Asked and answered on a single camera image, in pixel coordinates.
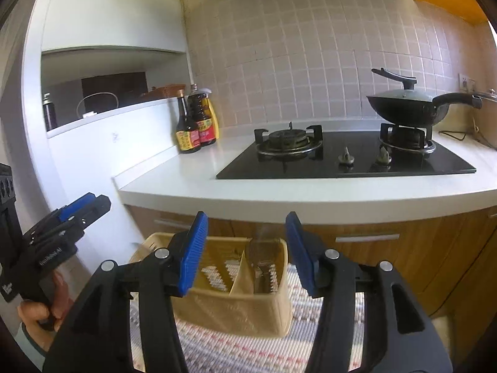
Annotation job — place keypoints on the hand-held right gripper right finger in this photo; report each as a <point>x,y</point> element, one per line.
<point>301,256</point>

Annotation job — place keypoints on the black wok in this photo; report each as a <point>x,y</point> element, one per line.
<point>403,114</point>

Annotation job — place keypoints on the dark box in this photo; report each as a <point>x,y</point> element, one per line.
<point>128,89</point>

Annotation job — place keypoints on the metal spoon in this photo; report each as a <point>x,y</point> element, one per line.
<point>262,264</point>

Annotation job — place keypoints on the brown woven tray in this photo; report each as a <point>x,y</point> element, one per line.
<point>167,90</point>

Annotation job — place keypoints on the striped woven mat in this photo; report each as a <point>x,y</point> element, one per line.
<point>240,353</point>

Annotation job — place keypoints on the red label sauce bottle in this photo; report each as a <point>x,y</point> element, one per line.
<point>205,132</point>

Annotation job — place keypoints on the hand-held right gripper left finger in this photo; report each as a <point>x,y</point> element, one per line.
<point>192,256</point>

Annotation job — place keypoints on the yellow oil bottle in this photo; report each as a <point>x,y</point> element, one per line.
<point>215,120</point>

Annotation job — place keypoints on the stove knob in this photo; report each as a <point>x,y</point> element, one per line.
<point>384,156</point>
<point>345,158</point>

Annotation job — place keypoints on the dark soy sauce bottle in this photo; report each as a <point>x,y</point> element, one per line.
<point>187,136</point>

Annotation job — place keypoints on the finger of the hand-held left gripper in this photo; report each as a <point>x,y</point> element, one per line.
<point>93,209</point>
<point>75,206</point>

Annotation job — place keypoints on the wall power outlet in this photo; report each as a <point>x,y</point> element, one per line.
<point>467,81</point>

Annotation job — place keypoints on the black glass gas stove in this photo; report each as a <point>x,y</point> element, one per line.
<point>310,167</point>

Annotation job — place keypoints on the yellow plastic utensil basket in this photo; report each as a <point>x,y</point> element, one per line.
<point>233,311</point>

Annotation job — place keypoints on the person's left hand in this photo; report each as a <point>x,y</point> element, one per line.
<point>35,330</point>

